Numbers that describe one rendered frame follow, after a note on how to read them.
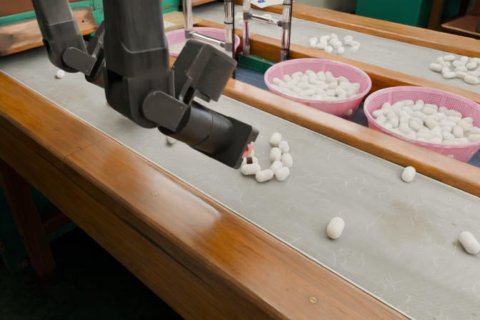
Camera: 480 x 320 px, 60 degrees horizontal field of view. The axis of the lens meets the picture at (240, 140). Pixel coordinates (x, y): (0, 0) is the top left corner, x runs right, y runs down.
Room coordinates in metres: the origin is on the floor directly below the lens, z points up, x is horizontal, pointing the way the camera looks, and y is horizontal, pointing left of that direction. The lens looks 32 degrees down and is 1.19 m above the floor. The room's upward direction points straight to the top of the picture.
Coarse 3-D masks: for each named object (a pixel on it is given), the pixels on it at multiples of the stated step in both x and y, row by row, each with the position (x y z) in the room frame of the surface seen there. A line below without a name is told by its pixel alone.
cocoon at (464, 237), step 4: (464, 232) 0.45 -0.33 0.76; (468, 232) 0.44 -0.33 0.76; (460, 236) 0.44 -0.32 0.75; (464, 236) 0.44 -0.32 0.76; (468, 236) 0.44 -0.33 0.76; (472, 236) 0.44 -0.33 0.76; (460, 240) 0.44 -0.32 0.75; (464, 240) 0.43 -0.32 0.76; (468, 240) 0.43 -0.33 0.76; (472, 240) 0.43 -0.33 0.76; (464, 244) 0.43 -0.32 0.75; (468, 244) 0.42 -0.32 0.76; (472, 244) 0.42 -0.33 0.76; (476, 244) 0.42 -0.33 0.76; (464, 248) 0.43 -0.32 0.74; (468, 248) 0.42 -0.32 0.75; (472, 248) 0.42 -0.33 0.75; (476, 248) 0.42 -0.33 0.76; (472, 252) 0.42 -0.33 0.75; (476, 252) 0.42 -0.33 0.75
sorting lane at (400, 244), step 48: (48, 96) 0.93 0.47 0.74; (96, 96) 0.93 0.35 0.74; (144, 144) 0.71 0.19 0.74; (288, 144) 0.71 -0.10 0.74; (336, 144) 0.71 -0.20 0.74; (240, 192) 0.56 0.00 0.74; (288, 192) 0.56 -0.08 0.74; (336, 192) 0.56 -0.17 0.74; (384, 192) 0.56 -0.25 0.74; (432, 192) 0.56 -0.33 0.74; (288, 240) 0.45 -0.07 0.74; (336, 240) 0.45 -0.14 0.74; (384, 240) 0.45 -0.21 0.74; (432, 240) 0.45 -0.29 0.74; (384, 288) 0.36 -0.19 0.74; (432, 288) 0.36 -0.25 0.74
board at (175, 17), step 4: (172, 12) 1.57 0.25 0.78; (176, 12) 1.57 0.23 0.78; (180, 12) 1.57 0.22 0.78; (164, 16) 1.51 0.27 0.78; (168, 16) 1.51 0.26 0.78; (172, 16) 1.51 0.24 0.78; (176, 16) 1.51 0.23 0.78; (180, 16) 1.51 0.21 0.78; (192, 16) 1.51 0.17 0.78; (196, 16) 1.51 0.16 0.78; (164, 20) 1.47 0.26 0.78; (168, 20) 1.47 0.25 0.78; (172, 20) 1.47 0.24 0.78; (176, 20) 1.47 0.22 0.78; (180, 20) 1.47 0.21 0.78; (196, 20) 1.47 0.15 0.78; (200, 20) 1.48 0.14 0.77; (176, 24) 1.41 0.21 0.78; (180, 24) 1.41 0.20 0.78; (168, 28) 1.37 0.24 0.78; (172, 28) 1.39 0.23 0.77; (176, 28) 1.40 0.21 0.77
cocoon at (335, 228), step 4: (332, 220) 0.47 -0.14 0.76; (336, 220) 0.47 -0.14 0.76; (340, 220) 0.47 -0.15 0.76; (332, 224) 0.46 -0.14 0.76; (336, 224) 0.46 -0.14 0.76; (340, 224) 0.46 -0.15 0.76; (328, 228) 0.46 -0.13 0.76; (332, 228) 0.45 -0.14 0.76; (336, 228) 0.45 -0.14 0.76; (340, 228) 0.46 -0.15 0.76; (328, 232) 0.45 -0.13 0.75; (332, 232) 0.45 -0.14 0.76; (336, 232) 0.45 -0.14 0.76; (340, 232) 0.45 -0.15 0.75; (332, 236) 0.45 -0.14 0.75; (336, 236) 0.45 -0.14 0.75
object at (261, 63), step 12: (288, 0) 1.19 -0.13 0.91; (288, 12) 1.19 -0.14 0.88; (276, 24) 1.21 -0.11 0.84; (288, 24) 1.19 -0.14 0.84; (288, 36) 1.19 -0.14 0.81; (288, 48) 1.19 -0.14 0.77; (240, 60) 1.30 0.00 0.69; (252, 60) 1.27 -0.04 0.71; (264, 60) 1.24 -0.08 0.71; (288, 60) 1.19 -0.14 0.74; (264, 72) 1.23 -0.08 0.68
